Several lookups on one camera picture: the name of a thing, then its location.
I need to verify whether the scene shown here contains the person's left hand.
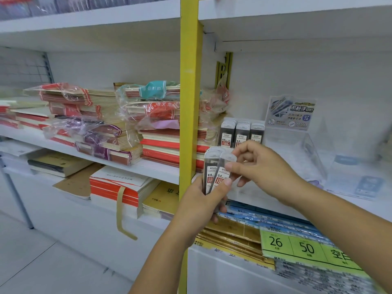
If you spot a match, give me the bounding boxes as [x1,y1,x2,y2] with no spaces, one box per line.
[174,177,233,246]

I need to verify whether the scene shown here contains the person's right hand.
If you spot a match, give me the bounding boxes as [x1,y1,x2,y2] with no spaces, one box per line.
[225,140,307,209]

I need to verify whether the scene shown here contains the black pencil lead case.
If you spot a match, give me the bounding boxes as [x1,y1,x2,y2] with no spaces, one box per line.
[202,146,226,196]
[213,151,238,194]

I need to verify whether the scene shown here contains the person's right forearm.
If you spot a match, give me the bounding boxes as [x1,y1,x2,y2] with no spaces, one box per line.
[290,180,392,294]

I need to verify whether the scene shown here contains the person's left forearm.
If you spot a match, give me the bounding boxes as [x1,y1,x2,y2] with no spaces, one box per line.
[129,225,201,294]

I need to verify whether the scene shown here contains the rows of boxed lead cases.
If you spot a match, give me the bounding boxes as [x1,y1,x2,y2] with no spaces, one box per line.
[218,117,266,148]

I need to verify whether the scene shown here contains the stack of gold packets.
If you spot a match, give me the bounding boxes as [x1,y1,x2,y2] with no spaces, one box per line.
[195,217,276,270]

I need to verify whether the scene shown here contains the clear acrylic display stand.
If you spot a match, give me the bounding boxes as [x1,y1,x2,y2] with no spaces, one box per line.
[264,95,329,182]

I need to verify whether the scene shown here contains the yellow cover book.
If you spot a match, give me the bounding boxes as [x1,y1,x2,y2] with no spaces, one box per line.
[142,180,181,220]

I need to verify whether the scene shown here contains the stack of blue packets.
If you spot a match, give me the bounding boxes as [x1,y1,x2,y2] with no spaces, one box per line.
[218,199,335,246]

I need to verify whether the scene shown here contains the plastic wrapped notebook bundle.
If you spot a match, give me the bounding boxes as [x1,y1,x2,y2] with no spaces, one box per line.
[200,85,230,115]

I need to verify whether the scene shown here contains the grey printed display card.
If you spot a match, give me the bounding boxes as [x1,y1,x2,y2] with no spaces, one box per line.
[265,95,316,131]

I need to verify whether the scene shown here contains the red edged notebook stack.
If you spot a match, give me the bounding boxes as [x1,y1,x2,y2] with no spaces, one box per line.
[137,128,212,169]

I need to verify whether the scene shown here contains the green price label strip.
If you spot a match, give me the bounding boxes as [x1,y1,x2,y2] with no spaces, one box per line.
[260,227,372,280]

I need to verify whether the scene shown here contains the red label wrapped notebook stack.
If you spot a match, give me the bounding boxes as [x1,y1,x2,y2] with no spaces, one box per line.
[118,99,181,123]

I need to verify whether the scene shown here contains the white shelf board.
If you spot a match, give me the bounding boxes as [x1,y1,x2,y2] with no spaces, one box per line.
[198,0,392,53]
[228,144,392,239]
[0,124,181,185]
[0,0,181,53]

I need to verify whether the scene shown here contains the white blue printed packet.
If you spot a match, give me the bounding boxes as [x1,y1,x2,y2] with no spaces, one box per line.
[324,174,385,201]

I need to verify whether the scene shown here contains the teal label wrapped notebook stack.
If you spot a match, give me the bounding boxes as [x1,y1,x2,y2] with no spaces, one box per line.
[114,81,181,100]

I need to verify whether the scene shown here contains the purple striped wrapped notebook stack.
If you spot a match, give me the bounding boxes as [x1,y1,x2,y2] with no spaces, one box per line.
[43,116,143,166]

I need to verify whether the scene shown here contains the kraft brown notebook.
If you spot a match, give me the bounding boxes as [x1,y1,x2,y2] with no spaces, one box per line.
[52,162,105,200]

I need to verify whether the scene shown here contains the red striped wrapped notebook stack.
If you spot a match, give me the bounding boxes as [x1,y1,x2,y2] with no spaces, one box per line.
[24,83,119,119]

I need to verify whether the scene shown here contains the grey metal shelf leg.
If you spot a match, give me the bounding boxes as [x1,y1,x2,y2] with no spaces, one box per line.
[0,156,35,230]

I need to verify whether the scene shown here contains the flat red white notebook stack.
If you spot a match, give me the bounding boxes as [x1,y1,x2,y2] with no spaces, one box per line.
[0,99,52,129]

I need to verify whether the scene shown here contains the white paper stack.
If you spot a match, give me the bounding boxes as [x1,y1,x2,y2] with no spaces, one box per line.
[0,140,44,158]

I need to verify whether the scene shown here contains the row of wrapped packets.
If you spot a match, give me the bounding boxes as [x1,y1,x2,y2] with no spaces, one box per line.
[0,0,181,21]

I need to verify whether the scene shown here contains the yellow shelf upright post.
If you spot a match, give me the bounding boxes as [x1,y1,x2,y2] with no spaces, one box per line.
[178,0,205,294]

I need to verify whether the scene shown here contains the yellow slotted wall bracket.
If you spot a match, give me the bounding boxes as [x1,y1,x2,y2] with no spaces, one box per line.
[215,52,233,90]

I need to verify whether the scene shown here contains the brown paper strap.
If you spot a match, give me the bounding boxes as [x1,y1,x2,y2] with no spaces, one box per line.
[116,186,138,241]

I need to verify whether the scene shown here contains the red white strapped book stack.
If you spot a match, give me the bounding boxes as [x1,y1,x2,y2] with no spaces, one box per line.
[89,165,162,220]

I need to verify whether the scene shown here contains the grey wire grid panel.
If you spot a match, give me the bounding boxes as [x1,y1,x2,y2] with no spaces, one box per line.
[0,47,55,90]

